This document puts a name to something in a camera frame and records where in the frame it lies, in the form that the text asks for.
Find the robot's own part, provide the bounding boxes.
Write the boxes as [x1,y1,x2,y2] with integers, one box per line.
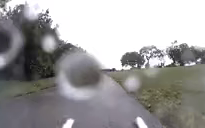
[134,116,149,128]
[62,118,75,128]

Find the grey asphalt path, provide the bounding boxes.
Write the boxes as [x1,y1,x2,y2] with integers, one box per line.
[0,73,164,128]

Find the dense dark trees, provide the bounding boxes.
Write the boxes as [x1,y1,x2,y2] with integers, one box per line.
[0,0,88,82]

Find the row of trees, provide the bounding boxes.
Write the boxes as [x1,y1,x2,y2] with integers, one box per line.
[119,40,205,69]

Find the grass verge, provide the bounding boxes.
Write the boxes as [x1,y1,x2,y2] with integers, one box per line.
[0,76,58,104]

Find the grass slope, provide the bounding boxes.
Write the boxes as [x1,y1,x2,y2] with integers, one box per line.
[107,63,205,128]

